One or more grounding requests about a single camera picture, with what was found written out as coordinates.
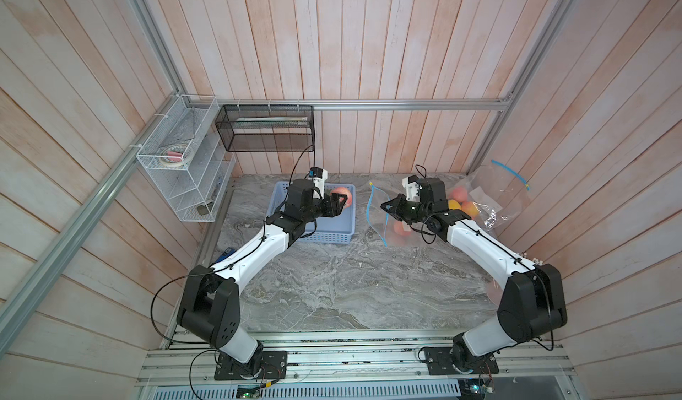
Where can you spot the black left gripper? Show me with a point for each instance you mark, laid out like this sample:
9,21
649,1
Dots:
333,207

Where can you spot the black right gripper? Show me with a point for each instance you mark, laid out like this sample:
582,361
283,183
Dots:
399,203

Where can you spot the pink peach with leaf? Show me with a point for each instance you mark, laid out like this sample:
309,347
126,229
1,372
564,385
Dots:
402,229

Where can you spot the clear zip-top bag with label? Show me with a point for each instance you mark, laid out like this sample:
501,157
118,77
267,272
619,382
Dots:
381,222

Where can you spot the yellow red peach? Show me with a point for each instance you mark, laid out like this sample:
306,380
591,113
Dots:
454,205

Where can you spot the large pink peach front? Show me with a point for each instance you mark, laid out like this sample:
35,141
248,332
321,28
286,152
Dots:
459,194

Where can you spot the orange peach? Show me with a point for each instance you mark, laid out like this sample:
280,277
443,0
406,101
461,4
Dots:
470,208

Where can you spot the clear zip-top bag blue zipper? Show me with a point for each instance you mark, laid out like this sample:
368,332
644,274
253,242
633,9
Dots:
499,192

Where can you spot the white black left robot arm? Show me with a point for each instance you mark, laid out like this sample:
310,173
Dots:
210,305

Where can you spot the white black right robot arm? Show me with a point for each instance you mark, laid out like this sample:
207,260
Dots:
533,300

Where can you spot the light blue plastic basket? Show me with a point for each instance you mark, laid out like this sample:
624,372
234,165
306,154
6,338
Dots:
336,230

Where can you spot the blue object beside table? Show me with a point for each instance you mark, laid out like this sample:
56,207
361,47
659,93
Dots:
224,255

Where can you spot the tape roll on shelf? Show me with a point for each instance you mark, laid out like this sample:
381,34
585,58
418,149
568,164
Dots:
176,155

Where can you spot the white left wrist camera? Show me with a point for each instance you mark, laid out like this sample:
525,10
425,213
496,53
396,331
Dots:
319,177

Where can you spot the black mesh wall basket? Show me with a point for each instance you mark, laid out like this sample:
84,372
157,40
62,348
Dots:
266,127

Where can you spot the white wire mesh shelf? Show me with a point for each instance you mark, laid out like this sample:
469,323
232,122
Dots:
194,192

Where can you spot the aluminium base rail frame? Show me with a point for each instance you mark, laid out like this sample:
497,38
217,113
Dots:
378,364

